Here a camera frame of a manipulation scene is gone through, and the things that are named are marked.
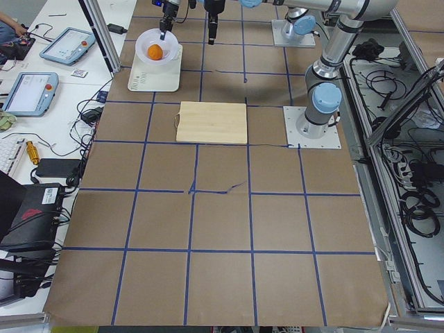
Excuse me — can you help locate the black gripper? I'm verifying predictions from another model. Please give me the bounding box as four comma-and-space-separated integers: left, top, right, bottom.
151, 0, 181, 40
200, 0, 225, 45

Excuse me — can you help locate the black laptop computer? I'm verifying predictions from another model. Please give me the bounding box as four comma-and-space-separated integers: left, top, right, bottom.
1, 172, 65, 306

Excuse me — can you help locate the black power adapter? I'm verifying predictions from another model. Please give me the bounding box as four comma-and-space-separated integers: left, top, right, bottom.
107, 23, 128, 35

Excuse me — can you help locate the gold metal cylinder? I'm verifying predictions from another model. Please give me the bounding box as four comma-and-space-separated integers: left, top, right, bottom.
26, 141, 40, 165

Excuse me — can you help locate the bamboo cutting board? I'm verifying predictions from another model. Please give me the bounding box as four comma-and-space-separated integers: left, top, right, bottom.
176, 101, 248, 144

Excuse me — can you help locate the white round plate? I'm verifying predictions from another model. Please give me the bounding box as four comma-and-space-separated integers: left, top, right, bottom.
135, 28, 179, 65

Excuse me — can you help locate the aluminium frame post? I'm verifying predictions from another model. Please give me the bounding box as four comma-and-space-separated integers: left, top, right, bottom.
78, 0, 121, 74

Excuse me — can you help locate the orange mandarin fruit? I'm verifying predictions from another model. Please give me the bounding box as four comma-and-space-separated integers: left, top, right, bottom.
147, 44, 164, 61

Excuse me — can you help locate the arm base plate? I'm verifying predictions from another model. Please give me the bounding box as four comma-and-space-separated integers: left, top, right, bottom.
283, 106, 341, 149
271, 15, 316, 48

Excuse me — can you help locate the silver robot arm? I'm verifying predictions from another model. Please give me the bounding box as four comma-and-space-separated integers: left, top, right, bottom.
269, 1, 397, 84
151, 0, 316, 45

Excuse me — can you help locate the near teach pendant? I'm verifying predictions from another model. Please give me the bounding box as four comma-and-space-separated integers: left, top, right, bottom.
3, 72, 59, 117

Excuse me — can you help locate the cream bear-print tray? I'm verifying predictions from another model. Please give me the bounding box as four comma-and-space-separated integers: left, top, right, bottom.
128, 45, 182, 92

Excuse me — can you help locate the teach pendant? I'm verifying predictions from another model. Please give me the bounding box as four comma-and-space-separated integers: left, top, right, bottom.
3, 72, 59, 117
39, 27, 96, 66

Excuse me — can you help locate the far teach pendant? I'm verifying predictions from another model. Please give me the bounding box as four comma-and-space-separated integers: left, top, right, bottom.
39, 27, 96, 66

